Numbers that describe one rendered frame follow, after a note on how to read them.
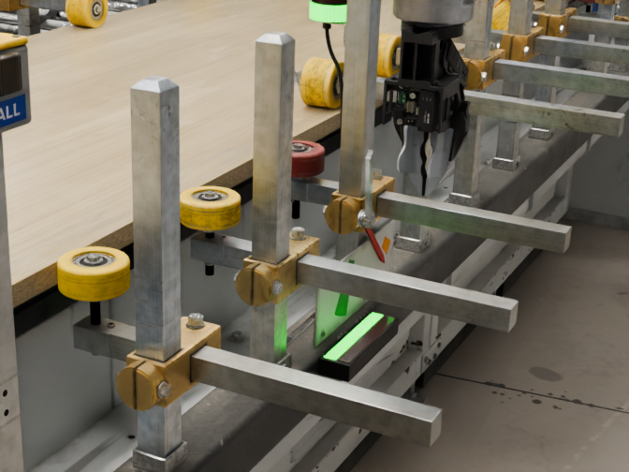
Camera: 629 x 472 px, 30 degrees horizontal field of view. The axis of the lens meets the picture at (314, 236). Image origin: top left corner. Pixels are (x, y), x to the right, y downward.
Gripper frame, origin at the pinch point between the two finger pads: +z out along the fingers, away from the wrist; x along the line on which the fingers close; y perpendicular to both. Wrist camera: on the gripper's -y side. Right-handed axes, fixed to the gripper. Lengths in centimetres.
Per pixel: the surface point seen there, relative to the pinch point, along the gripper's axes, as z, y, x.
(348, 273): 11.5, 5.1, -7.5
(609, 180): 79, -259, -22
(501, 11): 1, -119, -26
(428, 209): 10.8, -19.9, -6.2
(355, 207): 10.2, -13.8, -14.8
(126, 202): 6.3, 9.3, -36.8
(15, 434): 9, 57, -17
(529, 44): 1, -92, -12
